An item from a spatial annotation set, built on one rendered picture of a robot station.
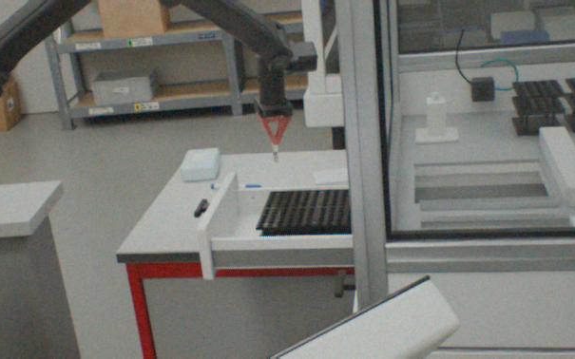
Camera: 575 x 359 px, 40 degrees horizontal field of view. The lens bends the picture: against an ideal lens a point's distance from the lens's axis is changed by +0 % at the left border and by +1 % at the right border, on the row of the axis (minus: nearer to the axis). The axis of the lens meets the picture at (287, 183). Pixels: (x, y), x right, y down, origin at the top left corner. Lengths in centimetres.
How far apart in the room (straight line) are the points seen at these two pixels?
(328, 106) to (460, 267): 140
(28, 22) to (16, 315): 111
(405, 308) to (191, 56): 524
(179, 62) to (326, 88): 361
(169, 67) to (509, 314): 501
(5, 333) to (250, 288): 81
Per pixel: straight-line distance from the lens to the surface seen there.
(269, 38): 155
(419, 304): 65
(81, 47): 545
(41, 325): 229
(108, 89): 555
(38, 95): 617
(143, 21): 538
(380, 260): 97
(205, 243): 146
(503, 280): 99
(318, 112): 232
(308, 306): 179
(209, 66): 582
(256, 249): 146
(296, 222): 149
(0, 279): 225
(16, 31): 140
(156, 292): 186
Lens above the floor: 152
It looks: 22 degrees down
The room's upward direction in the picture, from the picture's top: 6 degrees counter-clockwise
